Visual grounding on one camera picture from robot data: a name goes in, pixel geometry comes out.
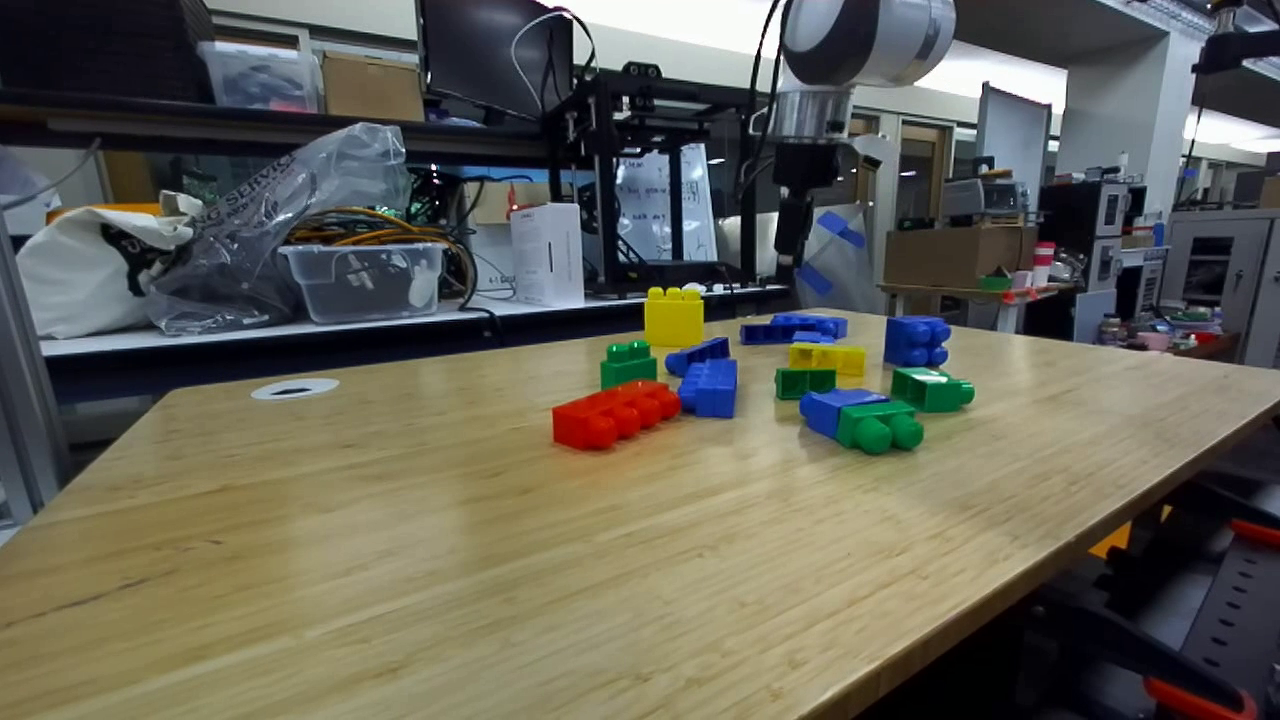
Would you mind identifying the aluminium extrusion post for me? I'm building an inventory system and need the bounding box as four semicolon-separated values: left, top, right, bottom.
0;215;72;518

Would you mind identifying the red handled tool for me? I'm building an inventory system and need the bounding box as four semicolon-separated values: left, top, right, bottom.
1138;673;1264;720
1226;518;1280;556

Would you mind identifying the white round desk grommet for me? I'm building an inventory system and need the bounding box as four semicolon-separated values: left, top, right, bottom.
250;378;345;409

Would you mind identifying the blue small toy brick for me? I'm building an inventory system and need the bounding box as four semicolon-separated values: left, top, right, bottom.
795;383;889;444

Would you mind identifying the white side table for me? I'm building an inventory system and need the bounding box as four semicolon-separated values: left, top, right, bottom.
35;284;805;412

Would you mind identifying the clear crumpled plastic bag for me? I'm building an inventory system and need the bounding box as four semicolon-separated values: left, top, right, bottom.
138;117;451;342

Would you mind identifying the yellow tall brick stack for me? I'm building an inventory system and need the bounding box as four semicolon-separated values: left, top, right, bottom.
639;284;713;355

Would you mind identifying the blue tall stacked toy brick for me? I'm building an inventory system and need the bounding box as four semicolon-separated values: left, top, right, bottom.
880;313;958;374

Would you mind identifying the white cloth bag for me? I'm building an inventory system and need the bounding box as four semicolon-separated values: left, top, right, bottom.
13;196;204;343

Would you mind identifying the black computer monitor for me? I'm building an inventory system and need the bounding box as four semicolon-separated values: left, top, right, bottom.
414;0;579;127

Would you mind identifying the white upright panel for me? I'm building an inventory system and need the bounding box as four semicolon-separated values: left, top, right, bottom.
976;81;1056;215

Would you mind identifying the yellow square toy brick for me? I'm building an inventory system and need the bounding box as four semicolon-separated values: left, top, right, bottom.
781;342;873;379

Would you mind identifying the clear bin with cables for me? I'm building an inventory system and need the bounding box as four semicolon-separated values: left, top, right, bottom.
276;237;457;329

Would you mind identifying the blue long toy brick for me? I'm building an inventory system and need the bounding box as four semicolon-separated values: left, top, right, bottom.
677;351;746;426
662;332;737;379
739;317;805;347

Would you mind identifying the black metal frame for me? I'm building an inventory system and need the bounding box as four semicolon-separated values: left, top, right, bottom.
553;57;772;300

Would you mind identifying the brown cardboard box large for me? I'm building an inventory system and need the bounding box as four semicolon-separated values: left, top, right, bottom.
880;220;1039;295

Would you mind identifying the black wall shelf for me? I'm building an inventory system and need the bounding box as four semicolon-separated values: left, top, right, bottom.
0;92;592;172

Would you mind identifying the white cardboard box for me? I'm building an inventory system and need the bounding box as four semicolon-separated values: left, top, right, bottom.
508;196;592;313

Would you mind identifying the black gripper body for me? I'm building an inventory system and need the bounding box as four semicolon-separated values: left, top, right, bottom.
772;139;860;203

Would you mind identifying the red four-stud toy brick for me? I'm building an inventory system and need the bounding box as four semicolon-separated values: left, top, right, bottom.
548;379;690;455

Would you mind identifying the blue wide stepped toy brick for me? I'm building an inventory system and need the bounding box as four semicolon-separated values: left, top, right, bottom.
770;308;854;343

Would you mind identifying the clear plastic container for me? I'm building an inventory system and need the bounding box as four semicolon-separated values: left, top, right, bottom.
197;36;329;117

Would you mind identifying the black appliance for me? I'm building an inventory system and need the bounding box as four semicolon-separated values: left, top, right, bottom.
1035;176;1153;303

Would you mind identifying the brown cardboard box small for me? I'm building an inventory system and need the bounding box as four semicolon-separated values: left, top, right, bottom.
316;49;434;127

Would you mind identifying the grey equipment cabinet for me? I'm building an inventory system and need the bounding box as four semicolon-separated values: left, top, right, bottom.
1158;203;1280;374

